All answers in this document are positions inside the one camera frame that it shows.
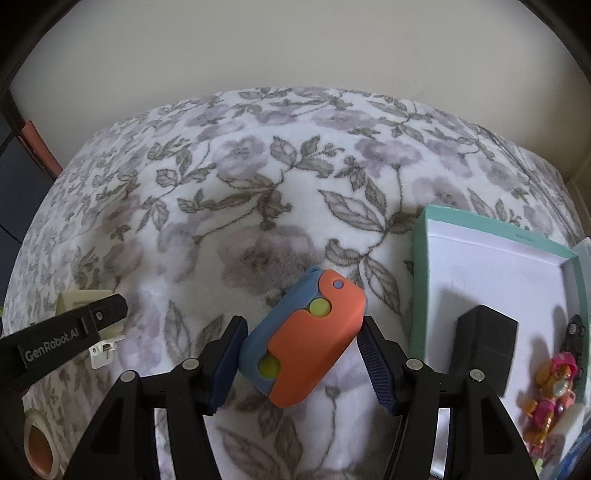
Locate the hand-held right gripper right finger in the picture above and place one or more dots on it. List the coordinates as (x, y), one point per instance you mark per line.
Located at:
(376, 369)

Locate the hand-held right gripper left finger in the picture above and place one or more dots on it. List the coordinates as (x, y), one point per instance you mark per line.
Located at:
(226, 364)

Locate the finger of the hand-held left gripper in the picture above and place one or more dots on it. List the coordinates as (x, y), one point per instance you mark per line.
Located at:
(106, 314)

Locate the white cube charger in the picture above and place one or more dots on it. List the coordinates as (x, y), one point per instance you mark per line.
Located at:
(108, 353)

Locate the orange blue fidget toy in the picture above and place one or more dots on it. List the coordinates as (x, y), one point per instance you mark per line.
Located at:
(314, 350)

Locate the black wall charger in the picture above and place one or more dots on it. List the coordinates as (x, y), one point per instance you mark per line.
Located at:
(485, 346)

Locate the teal cardboard box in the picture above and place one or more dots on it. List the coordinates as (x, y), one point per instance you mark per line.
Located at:
(485, 267)

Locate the puppy toy figure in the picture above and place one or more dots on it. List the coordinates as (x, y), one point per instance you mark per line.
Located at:
(554, 392)

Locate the tape roll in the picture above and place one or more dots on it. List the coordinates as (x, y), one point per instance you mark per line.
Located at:
(32, 422)

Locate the dark cabinet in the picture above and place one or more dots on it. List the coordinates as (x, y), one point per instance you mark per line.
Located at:
(18, 194)

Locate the orange board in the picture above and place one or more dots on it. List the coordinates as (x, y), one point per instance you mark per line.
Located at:
(39, 143)

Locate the floral printed blanket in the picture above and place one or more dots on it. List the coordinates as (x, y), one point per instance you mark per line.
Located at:
(231, 161)

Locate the small black object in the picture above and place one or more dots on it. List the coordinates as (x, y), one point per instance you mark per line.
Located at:
(575, 334)

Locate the white blue packet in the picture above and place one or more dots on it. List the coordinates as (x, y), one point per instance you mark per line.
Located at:
(572, 443)

